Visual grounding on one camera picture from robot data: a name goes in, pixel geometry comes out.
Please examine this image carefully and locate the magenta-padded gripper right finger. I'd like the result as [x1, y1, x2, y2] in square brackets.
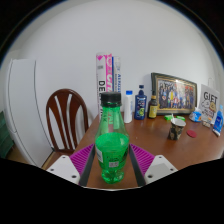
[128, 143, 179, 188]

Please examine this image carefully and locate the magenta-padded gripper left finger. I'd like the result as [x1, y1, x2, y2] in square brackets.
[45, 143, 98, 188]

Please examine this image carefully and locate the green plastic drink bottle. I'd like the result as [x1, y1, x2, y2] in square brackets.
[94, 91, 131, 185]

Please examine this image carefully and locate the floral patterned paper cup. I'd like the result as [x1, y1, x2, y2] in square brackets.
[167, 117, 187, 141]

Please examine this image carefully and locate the flat round red coaster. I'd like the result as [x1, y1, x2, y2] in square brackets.
[186, 129, 198, 139]

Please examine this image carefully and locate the green soap pack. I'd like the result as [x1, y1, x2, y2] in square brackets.
[163, 113, 175, 122]

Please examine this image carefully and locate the dark wooden chair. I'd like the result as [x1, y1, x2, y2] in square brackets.
[45, 88, 90, 155]

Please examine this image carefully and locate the dark yellow-labelled bottle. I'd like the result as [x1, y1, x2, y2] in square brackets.
[147, 90, 159, 120]

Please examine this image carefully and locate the blue tissue pack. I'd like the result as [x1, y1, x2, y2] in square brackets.
[188, 108, 203, 123]

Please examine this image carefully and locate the small brown snack box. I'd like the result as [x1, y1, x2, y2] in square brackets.
[201, 119, 213, 129]

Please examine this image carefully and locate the dark blue pump bottle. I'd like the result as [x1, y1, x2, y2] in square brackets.
[133, 84, 148, 121]

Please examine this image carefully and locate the white blue-capped lotion bottle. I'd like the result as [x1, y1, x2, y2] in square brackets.
[123, 90, 134, 124]

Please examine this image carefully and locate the white door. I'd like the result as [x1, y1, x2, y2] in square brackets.
[3, 58, 53, 167]

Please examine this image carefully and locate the blue detergent bottle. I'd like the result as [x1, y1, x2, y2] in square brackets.
[212, 104, 224, 137]

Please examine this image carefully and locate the framed group photo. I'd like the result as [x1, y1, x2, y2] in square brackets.
[150, 72, 198, 116]

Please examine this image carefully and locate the white paper gift bag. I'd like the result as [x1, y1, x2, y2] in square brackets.
[198, 77, 222, 125]

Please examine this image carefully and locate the pink shuttlecock tube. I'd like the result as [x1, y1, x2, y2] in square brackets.
[95, 52, 114, 116]

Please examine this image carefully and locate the white shuttlecock tube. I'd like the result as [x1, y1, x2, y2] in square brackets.
[112, 55, 122, 101]

